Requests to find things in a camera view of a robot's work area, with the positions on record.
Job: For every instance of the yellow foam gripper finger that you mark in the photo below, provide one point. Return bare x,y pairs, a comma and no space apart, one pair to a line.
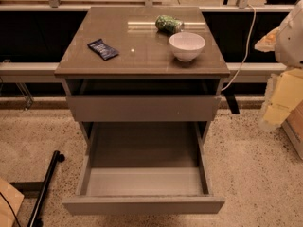
267,42
283,94

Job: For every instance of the dark blue rxbar wrapper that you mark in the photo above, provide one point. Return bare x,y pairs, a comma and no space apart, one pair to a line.
102,49

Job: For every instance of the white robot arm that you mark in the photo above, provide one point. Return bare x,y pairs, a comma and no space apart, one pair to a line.
289,39

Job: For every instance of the grey drawer cabinet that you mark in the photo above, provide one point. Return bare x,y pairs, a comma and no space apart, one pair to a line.
145,65

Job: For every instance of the open grey middle drawer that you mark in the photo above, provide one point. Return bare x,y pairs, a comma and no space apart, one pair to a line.
144,168

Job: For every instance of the closed grey top drawer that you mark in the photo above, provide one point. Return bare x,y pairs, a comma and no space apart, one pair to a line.
143,108

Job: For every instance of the cardboard box right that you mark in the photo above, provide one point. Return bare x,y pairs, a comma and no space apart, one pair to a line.
293,127

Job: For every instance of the white ceramic bowl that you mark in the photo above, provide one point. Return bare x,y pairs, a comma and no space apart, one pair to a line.
186,46

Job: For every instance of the green soda can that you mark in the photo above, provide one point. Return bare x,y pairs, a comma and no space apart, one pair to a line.
169,24

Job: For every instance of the black metal stand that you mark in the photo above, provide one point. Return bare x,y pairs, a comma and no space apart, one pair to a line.
39,190

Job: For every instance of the cardboard piece bottom left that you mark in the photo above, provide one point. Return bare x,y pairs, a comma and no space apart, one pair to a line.
10,202

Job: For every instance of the grey metal rail frame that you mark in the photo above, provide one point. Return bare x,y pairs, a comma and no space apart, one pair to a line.
36,33

